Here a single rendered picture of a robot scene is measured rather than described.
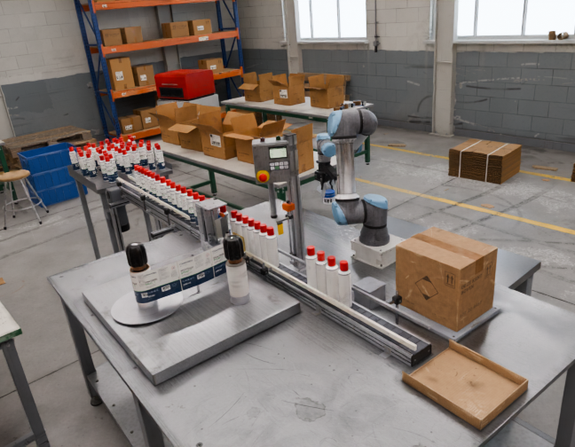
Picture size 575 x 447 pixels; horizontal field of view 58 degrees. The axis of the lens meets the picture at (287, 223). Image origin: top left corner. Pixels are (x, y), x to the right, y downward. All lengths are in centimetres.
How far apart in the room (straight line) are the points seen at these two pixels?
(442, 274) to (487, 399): 46
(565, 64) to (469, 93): 132
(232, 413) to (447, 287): 89
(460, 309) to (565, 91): 560
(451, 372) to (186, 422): 90
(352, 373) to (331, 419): 23
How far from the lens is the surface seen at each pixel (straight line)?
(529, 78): 756
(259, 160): 233
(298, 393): 183
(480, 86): 788
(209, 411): 182
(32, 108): 961
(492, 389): 188
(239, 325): 210
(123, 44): 921
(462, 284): 199
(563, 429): 255
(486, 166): 616
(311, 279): 223
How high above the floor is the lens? 204
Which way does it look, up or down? 23 degrees down
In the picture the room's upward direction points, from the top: 5 degrees counter-clockwise
